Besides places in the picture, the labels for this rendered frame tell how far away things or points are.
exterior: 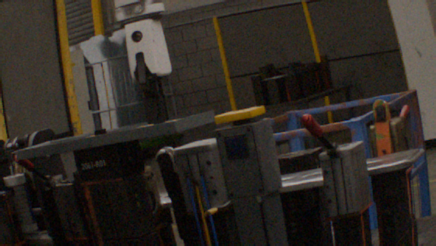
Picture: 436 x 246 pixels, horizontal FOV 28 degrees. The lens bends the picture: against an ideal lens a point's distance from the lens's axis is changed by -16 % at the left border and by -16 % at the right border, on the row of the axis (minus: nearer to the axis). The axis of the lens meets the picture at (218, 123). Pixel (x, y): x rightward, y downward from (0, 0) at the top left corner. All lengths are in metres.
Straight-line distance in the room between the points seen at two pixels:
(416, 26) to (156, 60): 8.24
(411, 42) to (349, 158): 8.16
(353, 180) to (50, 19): 4.24
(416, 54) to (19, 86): 5.45
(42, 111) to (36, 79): 0.19
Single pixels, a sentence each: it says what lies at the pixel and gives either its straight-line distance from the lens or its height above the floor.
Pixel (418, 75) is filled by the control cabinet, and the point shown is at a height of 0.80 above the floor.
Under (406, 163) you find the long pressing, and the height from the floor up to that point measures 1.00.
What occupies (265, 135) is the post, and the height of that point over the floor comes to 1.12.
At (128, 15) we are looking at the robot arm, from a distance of 1.62.
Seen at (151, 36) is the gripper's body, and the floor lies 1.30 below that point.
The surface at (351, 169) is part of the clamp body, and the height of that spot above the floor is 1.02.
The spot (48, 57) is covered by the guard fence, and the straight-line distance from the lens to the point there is 5.68.
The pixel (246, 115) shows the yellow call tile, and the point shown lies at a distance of 1.54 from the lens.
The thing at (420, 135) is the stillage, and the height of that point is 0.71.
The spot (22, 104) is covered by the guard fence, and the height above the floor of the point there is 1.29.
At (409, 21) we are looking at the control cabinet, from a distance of 9.78.
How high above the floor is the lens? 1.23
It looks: 3 degrees down
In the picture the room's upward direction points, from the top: 11 degrees counter-clockwise
